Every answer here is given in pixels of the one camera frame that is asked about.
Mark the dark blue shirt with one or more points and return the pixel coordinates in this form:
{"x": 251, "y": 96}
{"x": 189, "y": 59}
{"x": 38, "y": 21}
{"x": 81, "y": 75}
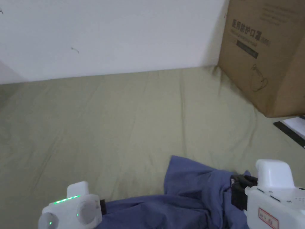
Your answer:
{"x": 181, "y": 202}

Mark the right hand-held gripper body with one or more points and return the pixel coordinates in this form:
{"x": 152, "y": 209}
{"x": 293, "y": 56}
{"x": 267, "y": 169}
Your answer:
{"x": 274, "y": 190}

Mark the bed with pale green sheet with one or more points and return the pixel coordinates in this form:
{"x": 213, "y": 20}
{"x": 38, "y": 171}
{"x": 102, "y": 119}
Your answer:
{"x": 107, "y": 119}

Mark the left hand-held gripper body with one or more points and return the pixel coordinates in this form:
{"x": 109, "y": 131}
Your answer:
{"x": 71, "y": 210}

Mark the brown cardboard carton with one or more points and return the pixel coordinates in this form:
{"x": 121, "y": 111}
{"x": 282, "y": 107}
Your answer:
{"x": 264, "y": 52}

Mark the white and black flat box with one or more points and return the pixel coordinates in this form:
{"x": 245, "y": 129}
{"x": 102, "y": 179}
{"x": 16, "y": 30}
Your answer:
{"x": 293, "y": 128}

